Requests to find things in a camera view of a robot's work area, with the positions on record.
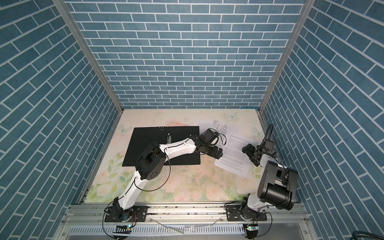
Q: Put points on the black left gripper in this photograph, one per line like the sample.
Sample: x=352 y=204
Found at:
x=218 y=155

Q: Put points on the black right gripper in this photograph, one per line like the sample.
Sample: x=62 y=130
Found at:
x=252 y=149

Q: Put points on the text printed paper sheet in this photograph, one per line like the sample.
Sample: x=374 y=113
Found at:
x=233 y=159

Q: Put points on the red folder with black inside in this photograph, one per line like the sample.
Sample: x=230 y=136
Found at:
x=142 y=137

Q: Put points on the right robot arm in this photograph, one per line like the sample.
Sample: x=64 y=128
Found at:
x=277 y=187

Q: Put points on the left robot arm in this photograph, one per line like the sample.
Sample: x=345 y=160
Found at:
x=150 y=164

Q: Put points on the technical drawing paper sheet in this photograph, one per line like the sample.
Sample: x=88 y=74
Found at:
x=222 y=132

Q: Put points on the text paper sheet far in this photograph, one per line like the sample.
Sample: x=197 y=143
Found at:
x=203 y=126

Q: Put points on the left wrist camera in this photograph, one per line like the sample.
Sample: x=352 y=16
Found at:
x=209 y=137

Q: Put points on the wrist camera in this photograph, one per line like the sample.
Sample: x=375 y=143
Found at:
x=269 y=146
x=209 y=137

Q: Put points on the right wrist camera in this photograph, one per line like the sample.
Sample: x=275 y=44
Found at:
x=269 y=146

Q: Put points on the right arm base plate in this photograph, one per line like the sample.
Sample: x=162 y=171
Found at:
x=237 y=213

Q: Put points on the aluminium front rail frame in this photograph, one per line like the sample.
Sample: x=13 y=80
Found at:
x=186 y=221

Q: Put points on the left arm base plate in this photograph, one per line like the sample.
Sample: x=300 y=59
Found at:
x=136 y=214

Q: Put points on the aluminium right corner post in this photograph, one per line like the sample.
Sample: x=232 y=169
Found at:
x=304 y=14

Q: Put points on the aluminium corner post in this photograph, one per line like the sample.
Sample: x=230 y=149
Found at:
x=304 y=14
x=81 y=41

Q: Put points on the aluminium left corner post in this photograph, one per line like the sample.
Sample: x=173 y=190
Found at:
x=81 y=41

